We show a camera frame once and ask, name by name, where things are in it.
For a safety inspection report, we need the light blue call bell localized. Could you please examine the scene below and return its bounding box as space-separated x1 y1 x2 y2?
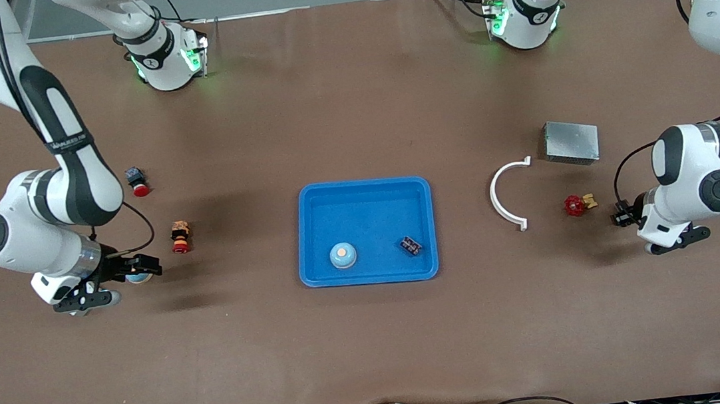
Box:
125 267 156 286
328 240 359 271

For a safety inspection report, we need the dark brown cylindrical capacitor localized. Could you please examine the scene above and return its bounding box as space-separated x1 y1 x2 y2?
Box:
399 234 424 258

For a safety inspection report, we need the red yellow push button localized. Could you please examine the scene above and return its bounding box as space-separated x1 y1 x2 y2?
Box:
169 220 195 256

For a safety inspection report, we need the brass valve red handwheel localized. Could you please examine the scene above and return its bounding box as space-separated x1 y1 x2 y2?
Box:
563 192 600 218

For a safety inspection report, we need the black red emergency button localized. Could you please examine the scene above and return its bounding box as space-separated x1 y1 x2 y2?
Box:
124 166 151 199

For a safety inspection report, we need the silver metal box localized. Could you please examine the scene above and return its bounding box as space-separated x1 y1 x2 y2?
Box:
541 116 602 170

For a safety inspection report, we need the blue plastic tray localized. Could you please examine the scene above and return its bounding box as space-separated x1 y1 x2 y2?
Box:
290 172 441 294

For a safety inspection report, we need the brown table mat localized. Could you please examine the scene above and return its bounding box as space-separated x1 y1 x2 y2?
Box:
0 0 720 404

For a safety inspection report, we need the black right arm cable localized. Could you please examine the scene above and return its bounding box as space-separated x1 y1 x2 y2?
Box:
0 0 158 268

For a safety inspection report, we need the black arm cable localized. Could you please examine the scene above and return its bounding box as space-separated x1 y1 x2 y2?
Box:
594 0 720 204
0 0 158 268

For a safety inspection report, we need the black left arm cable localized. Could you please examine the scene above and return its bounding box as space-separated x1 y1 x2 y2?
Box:
594 0 720 204

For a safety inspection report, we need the white semicircular bracket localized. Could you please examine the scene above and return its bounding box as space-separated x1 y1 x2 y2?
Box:
486 156 540 235

